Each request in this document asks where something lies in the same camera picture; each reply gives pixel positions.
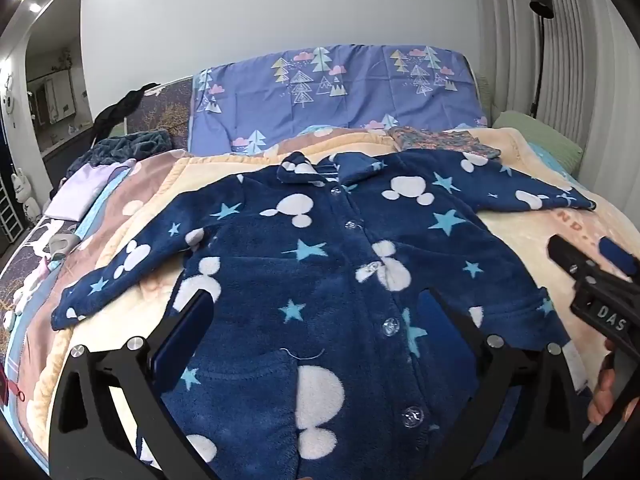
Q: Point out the green pillow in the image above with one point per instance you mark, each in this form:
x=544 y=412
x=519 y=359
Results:
x=540 y=135
x=484 y=95

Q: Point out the person's right hand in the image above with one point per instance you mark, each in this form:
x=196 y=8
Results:
x=602 y=390

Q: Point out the white wall cabinet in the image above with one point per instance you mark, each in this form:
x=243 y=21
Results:
x=52 y=97

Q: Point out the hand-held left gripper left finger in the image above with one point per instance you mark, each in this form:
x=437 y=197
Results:
x=185 y=340

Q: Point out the purple tree-print pillow cover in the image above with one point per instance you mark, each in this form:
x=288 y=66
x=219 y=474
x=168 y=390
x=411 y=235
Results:
x=350 y=90

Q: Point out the white ladder rack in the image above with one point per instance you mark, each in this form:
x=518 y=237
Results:
x=9 y=215

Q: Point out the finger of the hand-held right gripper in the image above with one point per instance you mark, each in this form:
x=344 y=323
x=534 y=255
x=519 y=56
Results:
x=567 y=257
x=617 y=255

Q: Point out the grey small item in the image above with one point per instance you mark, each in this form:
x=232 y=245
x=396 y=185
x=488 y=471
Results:
x=61 y=245

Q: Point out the teal fuzzy blanket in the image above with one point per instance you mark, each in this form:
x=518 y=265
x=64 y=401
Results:
x=130 y=145

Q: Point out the white pleated curtain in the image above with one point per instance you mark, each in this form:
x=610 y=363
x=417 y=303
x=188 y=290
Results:
x=590 y=85

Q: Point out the floral folded garment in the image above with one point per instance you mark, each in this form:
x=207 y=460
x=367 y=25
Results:
x=440 y=140

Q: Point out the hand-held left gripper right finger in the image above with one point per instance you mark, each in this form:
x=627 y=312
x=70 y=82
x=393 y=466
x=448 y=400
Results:
x=445 y=325

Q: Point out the white animal wall decor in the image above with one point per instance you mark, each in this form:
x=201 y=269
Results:
x=7 y=100

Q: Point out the cream bear-print blanket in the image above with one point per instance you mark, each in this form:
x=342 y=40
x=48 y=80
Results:
x=525 y=230

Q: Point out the recessed ceiling light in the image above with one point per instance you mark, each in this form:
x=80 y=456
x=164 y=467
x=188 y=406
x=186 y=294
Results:
x=35 y=7

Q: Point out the black floor lamp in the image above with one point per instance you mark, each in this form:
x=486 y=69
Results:
x=540 y=2

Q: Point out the light blue bed sheet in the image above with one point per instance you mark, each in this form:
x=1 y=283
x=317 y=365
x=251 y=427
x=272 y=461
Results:
x=552 y=157

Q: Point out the dark tree-print panel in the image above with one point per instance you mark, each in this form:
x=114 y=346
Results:
x=165 y=110

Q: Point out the lavender cloth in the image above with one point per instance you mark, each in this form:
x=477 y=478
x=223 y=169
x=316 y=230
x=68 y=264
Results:
x=80 y=190

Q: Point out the dark printed bed cover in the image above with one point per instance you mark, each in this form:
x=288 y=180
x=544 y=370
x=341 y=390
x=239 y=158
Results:
x=22 y=270

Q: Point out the navy star-print fleece pajama top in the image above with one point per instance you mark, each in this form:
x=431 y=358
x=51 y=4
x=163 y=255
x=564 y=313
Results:
x=325 y=270

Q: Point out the black garment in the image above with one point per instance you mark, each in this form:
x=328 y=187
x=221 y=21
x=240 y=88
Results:
x=120 y=107

